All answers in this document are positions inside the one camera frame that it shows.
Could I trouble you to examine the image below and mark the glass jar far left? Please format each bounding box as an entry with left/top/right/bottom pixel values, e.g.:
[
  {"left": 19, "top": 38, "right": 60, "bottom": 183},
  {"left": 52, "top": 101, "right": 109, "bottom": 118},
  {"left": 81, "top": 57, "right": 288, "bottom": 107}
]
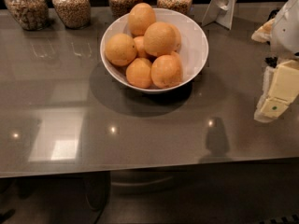
[{"left": 4, "top": 0, "right": 49, "bottom": 31}]

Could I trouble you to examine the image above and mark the small orange in middle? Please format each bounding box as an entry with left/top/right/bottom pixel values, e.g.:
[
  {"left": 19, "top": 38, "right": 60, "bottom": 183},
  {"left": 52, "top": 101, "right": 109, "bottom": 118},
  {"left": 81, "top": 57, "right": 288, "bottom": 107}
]
[{"left": 134, "top": 36, "right": 150, "bottom": 59}]

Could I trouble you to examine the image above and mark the orange at bowl top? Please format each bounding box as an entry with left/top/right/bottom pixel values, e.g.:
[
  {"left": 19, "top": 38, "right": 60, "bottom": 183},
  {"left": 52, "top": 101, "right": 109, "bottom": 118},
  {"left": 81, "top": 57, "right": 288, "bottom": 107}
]
[{"left": 128, "top": 3, "right": 156, "bottom": 36}]

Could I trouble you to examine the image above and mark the white ceramic bowl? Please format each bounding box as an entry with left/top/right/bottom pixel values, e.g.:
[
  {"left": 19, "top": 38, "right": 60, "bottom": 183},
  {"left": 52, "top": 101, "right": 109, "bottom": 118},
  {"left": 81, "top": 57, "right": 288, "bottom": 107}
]
[{"left": 99, "top": 8, "right": 208, "bottom": 94}]

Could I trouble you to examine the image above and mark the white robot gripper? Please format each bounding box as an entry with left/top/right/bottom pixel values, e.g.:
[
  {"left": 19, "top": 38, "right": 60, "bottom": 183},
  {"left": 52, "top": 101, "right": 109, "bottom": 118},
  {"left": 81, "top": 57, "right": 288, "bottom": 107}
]
[{"left": 251, "top": 0, "right": 299, "bottom": 123}]

